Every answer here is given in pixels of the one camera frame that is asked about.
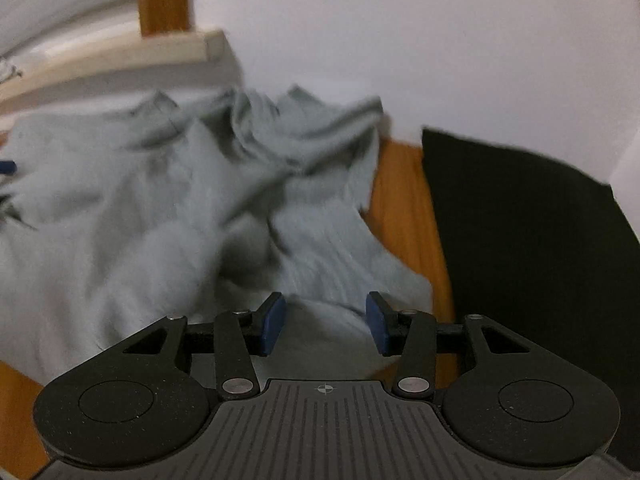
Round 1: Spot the grey sweatshirt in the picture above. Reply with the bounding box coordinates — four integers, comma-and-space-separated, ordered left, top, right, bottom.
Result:
0, 86, 433, 376

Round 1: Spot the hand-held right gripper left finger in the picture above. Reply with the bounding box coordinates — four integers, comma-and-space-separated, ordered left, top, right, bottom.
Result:
122, 291, 287, 402

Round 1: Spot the black cloth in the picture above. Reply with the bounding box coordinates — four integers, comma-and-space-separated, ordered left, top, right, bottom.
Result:
421, 127, 640, 391

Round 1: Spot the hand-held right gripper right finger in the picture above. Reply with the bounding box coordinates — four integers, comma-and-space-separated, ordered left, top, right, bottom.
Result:
366, 291, 531, 402

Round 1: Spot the beige window sill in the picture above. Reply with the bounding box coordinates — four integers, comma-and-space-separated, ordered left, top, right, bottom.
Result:
0, 30, 232, 116

